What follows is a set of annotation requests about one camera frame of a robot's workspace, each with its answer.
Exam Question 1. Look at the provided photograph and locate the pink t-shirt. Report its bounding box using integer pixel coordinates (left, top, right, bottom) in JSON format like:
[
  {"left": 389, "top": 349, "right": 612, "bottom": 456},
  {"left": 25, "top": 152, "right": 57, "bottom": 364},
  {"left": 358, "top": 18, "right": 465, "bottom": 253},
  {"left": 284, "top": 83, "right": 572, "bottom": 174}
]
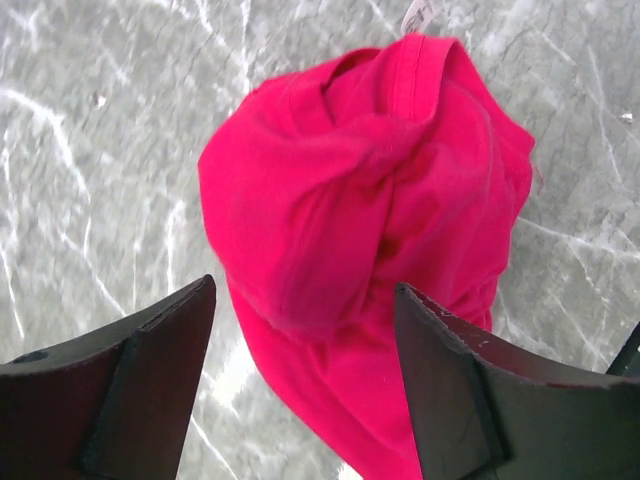
[{"left": 198, "top": 34, "right": 534, "bottom": 479}]

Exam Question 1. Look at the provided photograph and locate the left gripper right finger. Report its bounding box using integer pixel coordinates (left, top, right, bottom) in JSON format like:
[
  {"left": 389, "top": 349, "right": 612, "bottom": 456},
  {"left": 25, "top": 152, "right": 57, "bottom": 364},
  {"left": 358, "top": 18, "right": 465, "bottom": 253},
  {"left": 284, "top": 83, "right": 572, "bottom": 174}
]
[{"left": 394, "top": 284, "right": 639, "bottom": 479}]

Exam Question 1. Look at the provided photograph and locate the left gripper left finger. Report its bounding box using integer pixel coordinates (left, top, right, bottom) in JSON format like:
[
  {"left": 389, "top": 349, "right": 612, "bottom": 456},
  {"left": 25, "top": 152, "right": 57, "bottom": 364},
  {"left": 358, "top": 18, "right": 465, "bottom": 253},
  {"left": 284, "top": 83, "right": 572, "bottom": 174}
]
[{"left": 1, "top": 275, "right": 216, "bottom": 479}]

